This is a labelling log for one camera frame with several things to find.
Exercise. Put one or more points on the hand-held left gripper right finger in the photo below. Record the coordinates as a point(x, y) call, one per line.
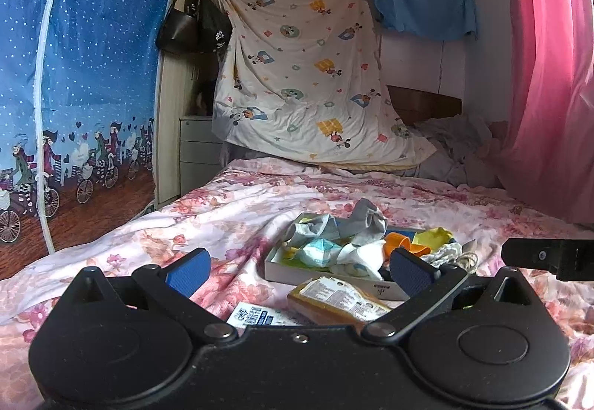
point(408, 275)

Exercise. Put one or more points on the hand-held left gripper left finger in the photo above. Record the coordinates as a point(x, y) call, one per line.
point(190, 271)

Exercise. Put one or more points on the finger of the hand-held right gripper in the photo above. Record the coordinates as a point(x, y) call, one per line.
point(529, 254)

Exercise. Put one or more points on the yellow cloth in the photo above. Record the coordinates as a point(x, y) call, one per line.
point(438, 236)

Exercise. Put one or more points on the white cloth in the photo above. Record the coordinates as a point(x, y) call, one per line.
point(362, 257)

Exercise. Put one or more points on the grey sock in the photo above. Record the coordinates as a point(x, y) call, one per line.
point(366, 217)

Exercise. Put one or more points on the shallow box with painted lining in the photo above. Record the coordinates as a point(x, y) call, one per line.
point(325, 282)

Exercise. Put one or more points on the blue face mask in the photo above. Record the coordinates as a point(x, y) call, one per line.
point(320, 250)

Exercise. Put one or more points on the pink floral bed sheet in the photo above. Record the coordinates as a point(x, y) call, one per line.
point(232, 215)

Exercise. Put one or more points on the orange snack packet white label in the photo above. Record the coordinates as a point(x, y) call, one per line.
point(338, 303)

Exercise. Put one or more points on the small blue white packet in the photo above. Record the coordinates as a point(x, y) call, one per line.
point(253, 315)

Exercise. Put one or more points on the white drawer cabinet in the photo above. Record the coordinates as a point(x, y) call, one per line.
point(197, 159)

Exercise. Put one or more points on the grey crumpled blanket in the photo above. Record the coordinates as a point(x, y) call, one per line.
point(459, 150)

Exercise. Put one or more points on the beige wooden wardrobe panel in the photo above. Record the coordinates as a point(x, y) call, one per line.
point(169, 113)

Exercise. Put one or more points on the brown wooden headboard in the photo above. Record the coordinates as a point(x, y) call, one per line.
point(417, 106)

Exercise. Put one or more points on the pink curtain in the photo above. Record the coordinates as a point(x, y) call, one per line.
point(552, 67)

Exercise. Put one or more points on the cartoon print pillow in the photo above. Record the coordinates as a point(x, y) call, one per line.
point(301, 90)

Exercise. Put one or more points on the black bag with white print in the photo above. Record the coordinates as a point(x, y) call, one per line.
point(213, 32)

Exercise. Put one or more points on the plain black handbag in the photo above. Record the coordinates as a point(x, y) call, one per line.
point(178, 29)

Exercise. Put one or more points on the blue bicycle print curtain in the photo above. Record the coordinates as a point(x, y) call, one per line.
point(93, 43)

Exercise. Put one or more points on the blue hanging cloth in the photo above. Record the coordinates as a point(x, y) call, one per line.
point(424, 6)

